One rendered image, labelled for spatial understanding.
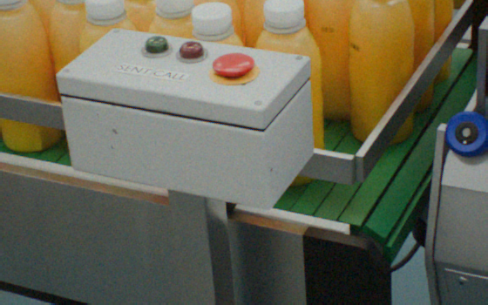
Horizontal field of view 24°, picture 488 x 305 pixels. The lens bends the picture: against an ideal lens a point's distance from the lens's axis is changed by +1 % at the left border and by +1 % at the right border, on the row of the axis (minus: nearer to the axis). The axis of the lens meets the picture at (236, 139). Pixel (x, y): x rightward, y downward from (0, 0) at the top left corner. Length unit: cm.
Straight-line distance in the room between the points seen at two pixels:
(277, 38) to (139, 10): 18
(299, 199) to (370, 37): 18
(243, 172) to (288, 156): 5
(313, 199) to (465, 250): 16
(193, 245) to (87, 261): 24
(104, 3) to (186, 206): 23
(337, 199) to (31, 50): 36
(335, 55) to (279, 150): 31
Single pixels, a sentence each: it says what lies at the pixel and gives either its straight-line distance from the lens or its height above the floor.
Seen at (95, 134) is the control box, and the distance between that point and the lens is 101.
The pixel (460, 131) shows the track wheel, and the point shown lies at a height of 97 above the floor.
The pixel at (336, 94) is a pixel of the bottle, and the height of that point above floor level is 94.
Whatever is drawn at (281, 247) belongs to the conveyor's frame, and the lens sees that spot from 113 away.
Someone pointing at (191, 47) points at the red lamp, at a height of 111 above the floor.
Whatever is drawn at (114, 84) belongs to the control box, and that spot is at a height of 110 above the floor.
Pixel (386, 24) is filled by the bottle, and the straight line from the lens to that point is 117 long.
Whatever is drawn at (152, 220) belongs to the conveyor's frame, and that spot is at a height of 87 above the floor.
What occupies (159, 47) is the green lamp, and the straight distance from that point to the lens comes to 101.
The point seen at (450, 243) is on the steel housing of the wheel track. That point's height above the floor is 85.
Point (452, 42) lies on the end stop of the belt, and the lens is 132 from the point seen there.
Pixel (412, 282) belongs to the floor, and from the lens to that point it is 251.
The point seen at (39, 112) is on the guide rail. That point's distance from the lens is 123.
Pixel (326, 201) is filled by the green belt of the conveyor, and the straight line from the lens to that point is 115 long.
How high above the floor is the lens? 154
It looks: 31 degrees down
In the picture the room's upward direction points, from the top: 5 degrees counter-clockwise
